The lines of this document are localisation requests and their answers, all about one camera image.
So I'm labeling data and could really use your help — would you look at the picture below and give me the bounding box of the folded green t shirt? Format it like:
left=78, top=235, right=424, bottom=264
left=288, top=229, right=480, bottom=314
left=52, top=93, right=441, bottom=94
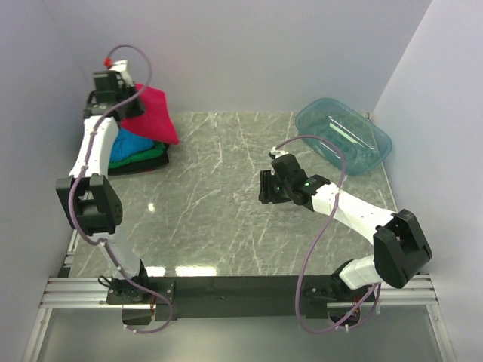
left=109, top=142, right=166, bottom=170

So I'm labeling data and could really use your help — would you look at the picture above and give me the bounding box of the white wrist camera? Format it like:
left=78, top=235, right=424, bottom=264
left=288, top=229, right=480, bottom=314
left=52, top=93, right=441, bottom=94
left=269, top=146, right=288, bottom=160
left=104, top=57, right=135, bottom=87

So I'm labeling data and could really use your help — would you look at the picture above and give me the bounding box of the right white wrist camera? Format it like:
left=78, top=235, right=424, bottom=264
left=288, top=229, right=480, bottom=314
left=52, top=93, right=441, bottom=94
left=269, top=146, right=288, bottom=160

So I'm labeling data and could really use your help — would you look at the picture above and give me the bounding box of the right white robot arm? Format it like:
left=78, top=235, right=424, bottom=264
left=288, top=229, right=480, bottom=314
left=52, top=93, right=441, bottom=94
left=259, top=149, right=432, bottom=301

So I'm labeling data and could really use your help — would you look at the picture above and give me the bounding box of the red t shirt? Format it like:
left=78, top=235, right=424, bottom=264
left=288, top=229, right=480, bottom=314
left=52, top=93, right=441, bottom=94
left=121, top=86, right=179, bottom=145

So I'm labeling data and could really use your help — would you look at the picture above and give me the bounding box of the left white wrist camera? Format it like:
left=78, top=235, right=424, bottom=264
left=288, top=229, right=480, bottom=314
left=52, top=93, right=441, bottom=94
left=104, top=57, right=135, bottom=87

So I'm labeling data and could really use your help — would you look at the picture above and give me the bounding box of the black base beam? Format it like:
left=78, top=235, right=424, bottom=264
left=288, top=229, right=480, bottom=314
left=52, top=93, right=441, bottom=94
left=106, top=274, right=378, bottom=327

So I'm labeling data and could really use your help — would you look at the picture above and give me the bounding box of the clear blue plastic tub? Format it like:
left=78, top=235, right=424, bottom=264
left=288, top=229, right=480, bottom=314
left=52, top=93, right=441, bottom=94
left=295, top=98, right=392, bottom=176

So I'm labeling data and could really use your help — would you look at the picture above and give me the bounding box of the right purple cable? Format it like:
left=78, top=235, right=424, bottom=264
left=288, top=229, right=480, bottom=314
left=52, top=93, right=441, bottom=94
left=275, top=135, right=381, bottom=335

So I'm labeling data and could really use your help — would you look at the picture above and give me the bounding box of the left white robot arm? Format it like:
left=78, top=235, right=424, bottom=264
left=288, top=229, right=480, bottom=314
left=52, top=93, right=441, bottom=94
left=56, top=66, right=151, bottom=303

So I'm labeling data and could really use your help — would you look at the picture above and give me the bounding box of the folded blue t shirt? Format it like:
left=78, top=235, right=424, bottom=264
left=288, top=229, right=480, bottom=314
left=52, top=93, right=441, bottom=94
left=109, top=128, right=154, bottom=162

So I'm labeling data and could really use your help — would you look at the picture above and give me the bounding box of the folded black t shirt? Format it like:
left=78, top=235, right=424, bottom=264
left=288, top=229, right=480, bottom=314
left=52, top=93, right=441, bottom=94
left=108, top=144, right=169, bottom=176

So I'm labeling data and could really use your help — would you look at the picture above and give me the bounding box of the aluminium frame rail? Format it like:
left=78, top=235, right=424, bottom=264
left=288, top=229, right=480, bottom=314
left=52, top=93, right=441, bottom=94
left=22, top=171, right=125, bottom=361

